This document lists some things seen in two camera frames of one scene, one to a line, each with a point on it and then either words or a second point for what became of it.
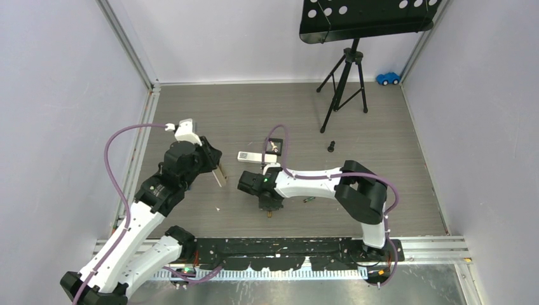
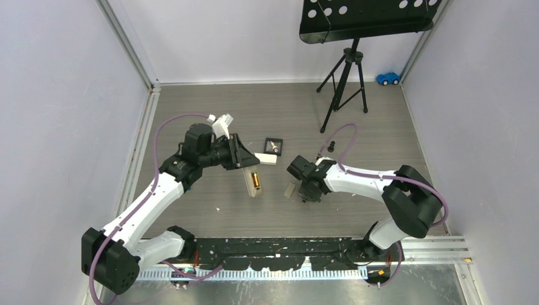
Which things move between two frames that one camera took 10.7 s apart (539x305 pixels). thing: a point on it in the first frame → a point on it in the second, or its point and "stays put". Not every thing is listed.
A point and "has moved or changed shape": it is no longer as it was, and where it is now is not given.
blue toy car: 388,78 stays put
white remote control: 256,157 stays put
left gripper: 211,154 → 234,161
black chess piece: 331,147 stays put
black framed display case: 274,146 stays put
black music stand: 324,21 stays put
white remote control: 220,176 has moved or changed shape
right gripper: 266,206 → 304,193
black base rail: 281,254 stays put
